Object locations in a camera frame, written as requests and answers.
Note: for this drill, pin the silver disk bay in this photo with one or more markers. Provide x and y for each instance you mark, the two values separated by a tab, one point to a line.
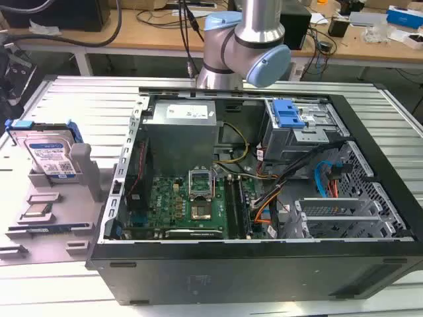
337	214

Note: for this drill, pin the small black box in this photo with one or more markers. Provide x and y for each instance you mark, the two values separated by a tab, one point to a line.
338	28

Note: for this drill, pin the grey power supply unit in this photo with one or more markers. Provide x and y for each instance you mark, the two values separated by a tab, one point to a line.
178	138

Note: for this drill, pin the hard disk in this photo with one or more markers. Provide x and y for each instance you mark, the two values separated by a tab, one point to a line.
49	155

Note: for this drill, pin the black equipment beside table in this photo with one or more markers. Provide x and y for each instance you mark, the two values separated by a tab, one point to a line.
15	76

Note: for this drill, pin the black desktop computer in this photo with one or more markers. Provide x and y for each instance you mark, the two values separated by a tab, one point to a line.
297	29

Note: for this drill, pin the silver CPU chip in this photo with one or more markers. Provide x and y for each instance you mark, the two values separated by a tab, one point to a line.
38	210

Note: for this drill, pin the blue RAM stick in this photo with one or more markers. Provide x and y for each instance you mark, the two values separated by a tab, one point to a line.
49	228

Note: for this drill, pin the grey parts rack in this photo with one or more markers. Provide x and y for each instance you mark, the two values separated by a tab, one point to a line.
71	208

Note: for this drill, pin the crumpled white plastic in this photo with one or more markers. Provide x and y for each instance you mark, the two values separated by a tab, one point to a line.
44	28

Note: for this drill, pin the black open PC case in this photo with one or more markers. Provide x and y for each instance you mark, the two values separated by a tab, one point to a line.
231	280

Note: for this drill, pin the blue cardboard box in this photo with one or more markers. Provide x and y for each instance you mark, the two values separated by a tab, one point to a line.
406	16

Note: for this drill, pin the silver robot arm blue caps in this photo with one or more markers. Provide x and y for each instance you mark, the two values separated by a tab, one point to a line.
231	49

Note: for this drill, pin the metal drive cage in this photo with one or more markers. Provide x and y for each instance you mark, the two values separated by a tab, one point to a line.
297	142

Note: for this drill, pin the green motherboard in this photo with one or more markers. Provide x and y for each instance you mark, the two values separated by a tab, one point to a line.
165	198

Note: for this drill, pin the black graphics card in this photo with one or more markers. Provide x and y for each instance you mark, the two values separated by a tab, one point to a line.
195	234

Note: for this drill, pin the white open box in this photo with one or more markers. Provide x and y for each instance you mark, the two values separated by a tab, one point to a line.
414	40

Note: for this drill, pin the blue drive bay latch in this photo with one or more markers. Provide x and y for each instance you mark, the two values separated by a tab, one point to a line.
285	114

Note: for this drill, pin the black case fan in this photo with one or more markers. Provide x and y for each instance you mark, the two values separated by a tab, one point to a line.
138	178

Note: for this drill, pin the installed RAM stick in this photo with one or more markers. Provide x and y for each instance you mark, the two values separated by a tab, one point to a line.
245	211

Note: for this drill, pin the wooden desk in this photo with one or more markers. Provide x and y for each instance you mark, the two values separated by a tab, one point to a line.
148	36

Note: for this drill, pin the large black box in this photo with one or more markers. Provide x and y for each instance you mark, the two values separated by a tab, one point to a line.
66	14

